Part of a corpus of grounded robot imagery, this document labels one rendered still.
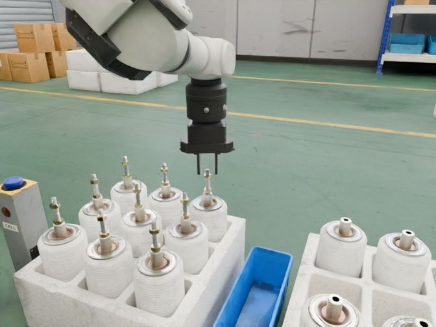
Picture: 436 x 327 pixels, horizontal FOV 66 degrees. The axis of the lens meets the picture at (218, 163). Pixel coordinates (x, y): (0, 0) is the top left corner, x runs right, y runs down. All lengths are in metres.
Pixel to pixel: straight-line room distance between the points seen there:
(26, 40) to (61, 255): 3.87
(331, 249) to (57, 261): 0.57
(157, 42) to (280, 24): 5.25
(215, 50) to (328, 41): 4.98
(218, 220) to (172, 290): 0.23
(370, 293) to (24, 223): 0.77
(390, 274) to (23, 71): 4.13
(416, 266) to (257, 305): 0.39
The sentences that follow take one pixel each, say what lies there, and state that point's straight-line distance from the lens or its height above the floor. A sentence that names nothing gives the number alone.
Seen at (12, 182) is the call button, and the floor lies 0.33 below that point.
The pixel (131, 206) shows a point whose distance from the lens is 0.93.
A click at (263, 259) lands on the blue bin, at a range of 0.93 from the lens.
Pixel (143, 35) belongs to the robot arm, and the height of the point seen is 0.65.
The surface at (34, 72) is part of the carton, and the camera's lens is 4.36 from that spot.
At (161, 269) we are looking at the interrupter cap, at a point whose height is 0.25.
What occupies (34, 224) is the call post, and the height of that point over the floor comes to 0.22.
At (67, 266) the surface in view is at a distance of 0.79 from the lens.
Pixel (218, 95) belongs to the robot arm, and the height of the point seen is 0.53.
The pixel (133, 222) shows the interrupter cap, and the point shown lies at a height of 0.25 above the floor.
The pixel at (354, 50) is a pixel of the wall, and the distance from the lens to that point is 5.56.
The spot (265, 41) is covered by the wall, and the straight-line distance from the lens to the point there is 5.76.
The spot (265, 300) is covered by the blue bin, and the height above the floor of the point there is 0.00.
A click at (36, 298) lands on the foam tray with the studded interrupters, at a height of 0.14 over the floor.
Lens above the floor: 0.68
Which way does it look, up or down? 24 degrees down
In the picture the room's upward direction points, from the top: straight up
